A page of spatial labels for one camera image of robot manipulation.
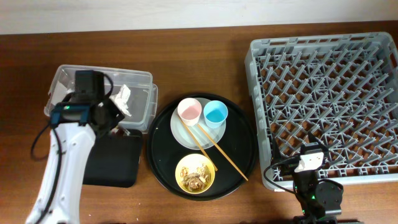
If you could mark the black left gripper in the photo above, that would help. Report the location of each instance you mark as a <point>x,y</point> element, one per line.
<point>118,114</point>

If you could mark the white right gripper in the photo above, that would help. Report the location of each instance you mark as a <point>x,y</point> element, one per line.
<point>276,154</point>

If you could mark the white tissue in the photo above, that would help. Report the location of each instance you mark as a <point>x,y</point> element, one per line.
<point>121,99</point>

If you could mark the gold snack wrapper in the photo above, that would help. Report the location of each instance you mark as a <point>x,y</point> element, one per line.
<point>120,131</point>

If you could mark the food scraps pile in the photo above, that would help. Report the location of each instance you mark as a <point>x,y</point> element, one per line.
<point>195,179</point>

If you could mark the yellow bowl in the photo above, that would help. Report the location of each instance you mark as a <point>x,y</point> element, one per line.
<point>194,160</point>

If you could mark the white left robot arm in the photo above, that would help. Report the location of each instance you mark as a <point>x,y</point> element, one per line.
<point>75,124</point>

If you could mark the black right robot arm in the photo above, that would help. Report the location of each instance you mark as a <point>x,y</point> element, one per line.
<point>320,199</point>

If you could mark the grey dishwasher rack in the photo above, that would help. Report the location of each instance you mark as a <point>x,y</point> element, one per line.
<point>341,88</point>

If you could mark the clear plastic bin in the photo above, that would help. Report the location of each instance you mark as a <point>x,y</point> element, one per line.
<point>142,102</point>

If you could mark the black square tray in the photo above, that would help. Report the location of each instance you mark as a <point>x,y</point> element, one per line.
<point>114,160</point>

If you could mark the left wooden chopstick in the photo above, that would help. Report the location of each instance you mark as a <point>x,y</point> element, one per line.
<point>197,143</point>

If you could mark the wooden chopstick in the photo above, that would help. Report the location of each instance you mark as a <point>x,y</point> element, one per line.
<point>222,152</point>
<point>197,143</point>

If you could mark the blue cup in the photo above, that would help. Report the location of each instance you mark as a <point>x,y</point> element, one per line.
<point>215,113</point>

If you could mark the grey plate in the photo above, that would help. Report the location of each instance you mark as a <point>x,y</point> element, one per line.
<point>183,138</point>

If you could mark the round black tray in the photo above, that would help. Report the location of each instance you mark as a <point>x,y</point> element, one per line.
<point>239,143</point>

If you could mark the pink cup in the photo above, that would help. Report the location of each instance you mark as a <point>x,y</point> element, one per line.
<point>189,110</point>

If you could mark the right wooden chopstick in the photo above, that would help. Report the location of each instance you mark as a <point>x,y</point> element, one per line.
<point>222,152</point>

